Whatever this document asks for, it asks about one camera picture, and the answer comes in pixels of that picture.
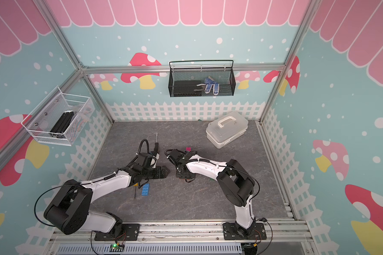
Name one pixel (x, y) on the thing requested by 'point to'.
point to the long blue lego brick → (145, 189)
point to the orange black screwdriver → (156, 146)
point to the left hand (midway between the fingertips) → (163, 174)
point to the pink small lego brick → (188, 149)
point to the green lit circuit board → (116, 247)
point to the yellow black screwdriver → (134, 185)
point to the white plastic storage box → (225, 129)
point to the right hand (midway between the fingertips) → (183, 175)
